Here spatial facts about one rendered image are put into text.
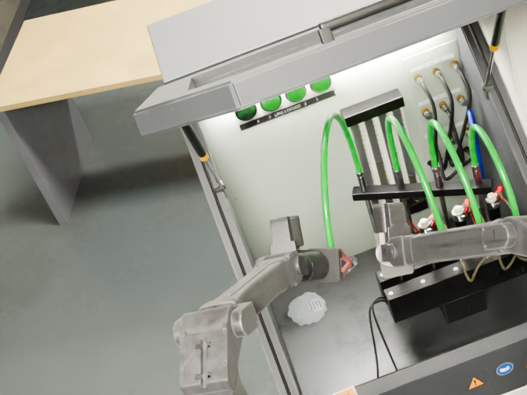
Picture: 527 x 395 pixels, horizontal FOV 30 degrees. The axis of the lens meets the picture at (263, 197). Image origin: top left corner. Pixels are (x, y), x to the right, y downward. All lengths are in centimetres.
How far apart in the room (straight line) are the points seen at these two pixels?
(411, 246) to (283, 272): 27
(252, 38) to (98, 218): 230
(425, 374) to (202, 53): 86
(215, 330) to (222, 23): 107
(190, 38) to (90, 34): 198
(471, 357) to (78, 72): 237
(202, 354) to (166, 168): 313
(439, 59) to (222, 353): 113
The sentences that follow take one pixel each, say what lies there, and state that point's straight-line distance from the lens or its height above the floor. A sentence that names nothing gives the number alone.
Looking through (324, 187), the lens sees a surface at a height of 138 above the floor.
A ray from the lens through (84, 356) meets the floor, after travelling 386.
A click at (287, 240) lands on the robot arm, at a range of 184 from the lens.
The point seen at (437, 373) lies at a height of 94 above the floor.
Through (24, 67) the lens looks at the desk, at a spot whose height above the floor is 69.
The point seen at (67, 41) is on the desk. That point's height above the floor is 69.
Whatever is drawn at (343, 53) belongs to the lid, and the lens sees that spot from 127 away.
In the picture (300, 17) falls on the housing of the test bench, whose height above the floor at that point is 150.
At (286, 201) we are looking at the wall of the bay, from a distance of 242.
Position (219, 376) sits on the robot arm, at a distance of 139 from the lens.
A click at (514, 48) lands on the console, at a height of 143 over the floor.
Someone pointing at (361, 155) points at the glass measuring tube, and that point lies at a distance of 236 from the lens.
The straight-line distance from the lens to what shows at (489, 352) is 217.
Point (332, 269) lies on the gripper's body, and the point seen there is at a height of 129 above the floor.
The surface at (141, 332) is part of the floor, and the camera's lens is 383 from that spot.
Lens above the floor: 265
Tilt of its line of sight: 40 degrees down
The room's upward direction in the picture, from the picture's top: 20 degrees counter-clockwise
